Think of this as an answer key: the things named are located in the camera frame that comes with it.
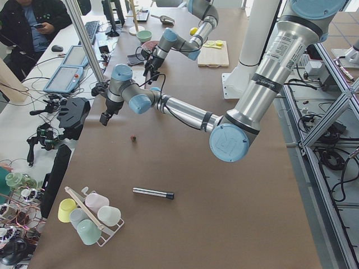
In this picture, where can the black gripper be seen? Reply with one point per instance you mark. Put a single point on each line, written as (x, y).
(155, 60)
(113, 106)

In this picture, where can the steel muddler black tip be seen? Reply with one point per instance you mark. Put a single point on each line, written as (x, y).
(150, 192)

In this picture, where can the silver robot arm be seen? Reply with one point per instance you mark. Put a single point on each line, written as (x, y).
(301, 24)
(169, 40)

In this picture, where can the pink bowl of ice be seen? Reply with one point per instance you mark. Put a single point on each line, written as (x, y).
(150, 45)

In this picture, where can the wooden cup stand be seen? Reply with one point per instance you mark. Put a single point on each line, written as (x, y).
(136, 28)

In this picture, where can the metal ice scoop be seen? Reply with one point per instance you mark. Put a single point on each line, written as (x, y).
(165, 20)

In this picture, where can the white cup rack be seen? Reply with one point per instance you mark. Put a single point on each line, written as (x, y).
(107, 231)

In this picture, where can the pink cup in rack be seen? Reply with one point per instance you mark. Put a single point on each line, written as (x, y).
(95, 201)

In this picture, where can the yellow cup in rack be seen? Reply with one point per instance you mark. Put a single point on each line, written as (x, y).
(66, 206)

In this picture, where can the white cup in rack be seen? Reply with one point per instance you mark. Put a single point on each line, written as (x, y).
(109, 215)

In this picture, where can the grey cup in rack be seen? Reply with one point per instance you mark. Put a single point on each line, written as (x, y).
(76, 216)

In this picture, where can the green cup in rack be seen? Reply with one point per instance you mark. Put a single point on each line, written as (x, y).
(88, 232)

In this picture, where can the grey folded cloth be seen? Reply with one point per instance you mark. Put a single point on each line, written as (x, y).
(135, 59)

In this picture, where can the green ceramic bowl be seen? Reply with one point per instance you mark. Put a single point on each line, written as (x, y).
(144, 36)

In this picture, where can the yellow lemon far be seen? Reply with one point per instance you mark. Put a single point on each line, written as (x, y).
(193, 30)

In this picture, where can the wooden cutting board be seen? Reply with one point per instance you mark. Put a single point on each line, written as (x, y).
(210, 57)

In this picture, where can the yellow plastic knife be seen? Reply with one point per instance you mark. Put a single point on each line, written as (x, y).
(212, 46)

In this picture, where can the blue teach pendant near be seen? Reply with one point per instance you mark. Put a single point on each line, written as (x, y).
(64, 80)

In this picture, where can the blue teach pendant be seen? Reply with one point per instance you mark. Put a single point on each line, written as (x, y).
(64, 80)
(75, 57)

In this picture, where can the blue teach pendant far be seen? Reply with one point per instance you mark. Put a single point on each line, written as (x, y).
(75, 57)

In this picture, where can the seated person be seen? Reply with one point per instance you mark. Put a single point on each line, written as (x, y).
(28, 27)

